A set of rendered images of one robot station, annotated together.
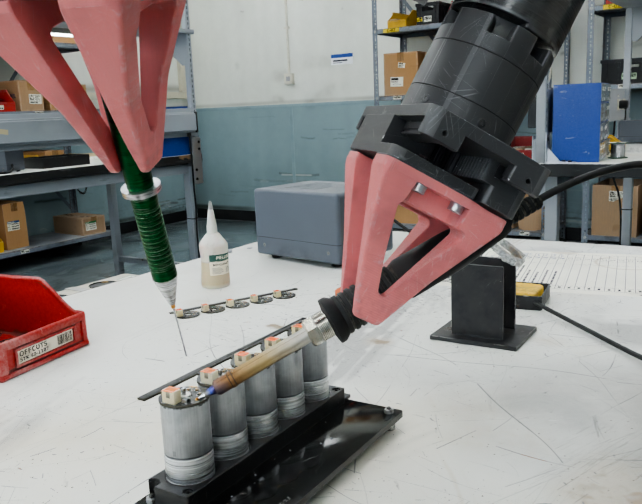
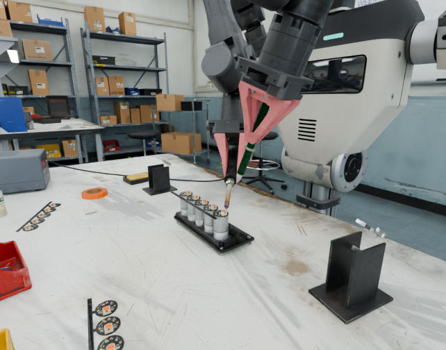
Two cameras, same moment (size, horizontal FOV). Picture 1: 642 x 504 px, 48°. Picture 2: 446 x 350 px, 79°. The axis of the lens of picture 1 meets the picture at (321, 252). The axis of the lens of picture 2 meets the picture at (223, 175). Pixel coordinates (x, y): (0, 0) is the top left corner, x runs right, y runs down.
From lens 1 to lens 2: 0.48 m
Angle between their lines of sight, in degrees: 67
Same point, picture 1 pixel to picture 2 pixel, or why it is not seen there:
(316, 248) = (27, 184)
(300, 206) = (11, 165)
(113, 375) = (81, 253)
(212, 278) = (0, 211)
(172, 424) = (226, 221)
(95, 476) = (180, 263)
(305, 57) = not seen: outside the picture
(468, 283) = (158, 173)
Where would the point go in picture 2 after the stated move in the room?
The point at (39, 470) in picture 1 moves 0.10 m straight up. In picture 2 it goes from (161, 276) to (156, 209)
